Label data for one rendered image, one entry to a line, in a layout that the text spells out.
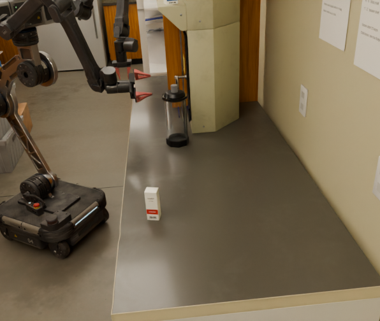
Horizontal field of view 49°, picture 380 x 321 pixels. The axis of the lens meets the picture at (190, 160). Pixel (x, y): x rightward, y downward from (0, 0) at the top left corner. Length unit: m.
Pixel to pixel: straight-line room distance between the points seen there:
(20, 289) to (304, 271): 1.88
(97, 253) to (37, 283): 0.39
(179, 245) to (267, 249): 0.26
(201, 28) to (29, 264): 1.82
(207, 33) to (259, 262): 1.02
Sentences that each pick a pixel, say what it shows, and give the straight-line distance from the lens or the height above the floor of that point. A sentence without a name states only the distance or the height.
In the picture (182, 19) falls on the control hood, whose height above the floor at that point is 1.46.
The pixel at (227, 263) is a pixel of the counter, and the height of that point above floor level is 0.94.
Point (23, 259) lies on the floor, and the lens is 2.91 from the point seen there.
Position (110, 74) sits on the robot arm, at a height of 1.24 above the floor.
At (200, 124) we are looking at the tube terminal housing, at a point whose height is 0.98.
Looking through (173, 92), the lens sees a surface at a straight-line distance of 1.77.
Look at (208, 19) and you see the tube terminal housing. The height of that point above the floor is 1.45.
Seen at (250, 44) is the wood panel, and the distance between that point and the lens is 2.26.
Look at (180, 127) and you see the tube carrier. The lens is 1.79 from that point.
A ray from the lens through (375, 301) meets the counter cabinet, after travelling 1.24.
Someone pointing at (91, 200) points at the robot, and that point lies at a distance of 2.86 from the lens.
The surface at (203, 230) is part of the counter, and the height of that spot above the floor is 0.94.
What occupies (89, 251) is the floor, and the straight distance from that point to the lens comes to 2.82.
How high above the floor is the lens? 1.74
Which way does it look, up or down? 28 degrees down
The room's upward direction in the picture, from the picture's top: 3 degrees counter-clockwise
